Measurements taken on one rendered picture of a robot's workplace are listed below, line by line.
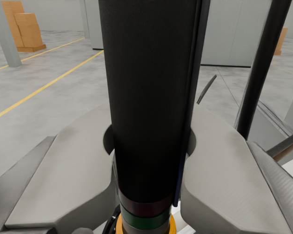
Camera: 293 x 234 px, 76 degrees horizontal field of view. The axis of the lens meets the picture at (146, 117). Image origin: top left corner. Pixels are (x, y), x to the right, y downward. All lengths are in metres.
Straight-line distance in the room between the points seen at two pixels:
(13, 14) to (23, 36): 0.69
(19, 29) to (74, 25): 5.81
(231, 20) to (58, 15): 10.97
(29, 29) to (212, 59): 6.28
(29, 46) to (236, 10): 6.87
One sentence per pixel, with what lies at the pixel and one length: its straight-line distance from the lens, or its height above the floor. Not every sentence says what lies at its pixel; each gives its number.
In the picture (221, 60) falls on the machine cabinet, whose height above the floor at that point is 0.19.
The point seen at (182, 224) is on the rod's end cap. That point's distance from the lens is 0.19.
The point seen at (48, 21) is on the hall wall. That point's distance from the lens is 14.77.
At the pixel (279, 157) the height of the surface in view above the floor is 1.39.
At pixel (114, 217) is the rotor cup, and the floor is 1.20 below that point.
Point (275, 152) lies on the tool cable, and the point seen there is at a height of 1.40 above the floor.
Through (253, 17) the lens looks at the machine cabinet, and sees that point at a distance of 5.91.
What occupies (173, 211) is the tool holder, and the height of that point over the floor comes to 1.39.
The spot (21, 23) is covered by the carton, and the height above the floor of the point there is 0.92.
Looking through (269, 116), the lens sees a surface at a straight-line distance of 1.35.
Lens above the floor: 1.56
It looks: 31 degrees down
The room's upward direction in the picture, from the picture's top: straight up
